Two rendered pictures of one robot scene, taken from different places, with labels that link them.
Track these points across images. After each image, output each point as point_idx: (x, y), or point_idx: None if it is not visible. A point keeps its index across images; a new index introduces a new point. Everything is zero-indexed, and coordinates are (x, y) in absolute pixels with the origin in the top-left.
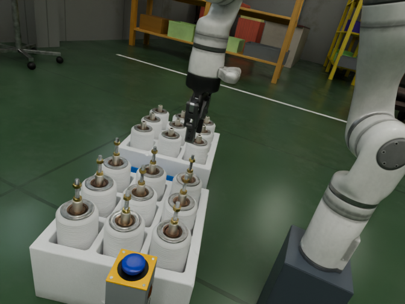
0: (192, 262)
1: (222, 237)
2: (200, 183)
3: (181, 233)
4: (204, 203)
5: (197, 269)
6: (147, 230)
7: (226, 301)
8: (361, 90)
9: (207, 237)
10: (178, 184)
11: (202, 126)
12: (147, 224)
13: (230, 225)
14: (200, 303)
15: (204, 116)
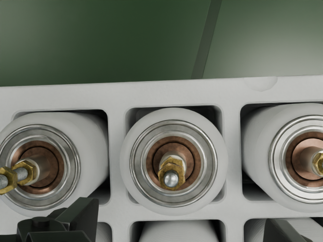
0: (302, 88)
1: (58, 33)
2: (39, 121)
3: (314, 134)
4: (67, 93)
5: (172, 77)
6: (238, 221)
7: (230, 6)
8: None
9: (71, 71)
10: (79, 195)
11: (88, 209)
12: (204, 229)
13: (6, 15)
14: (248, 59)
15: (62, 227)
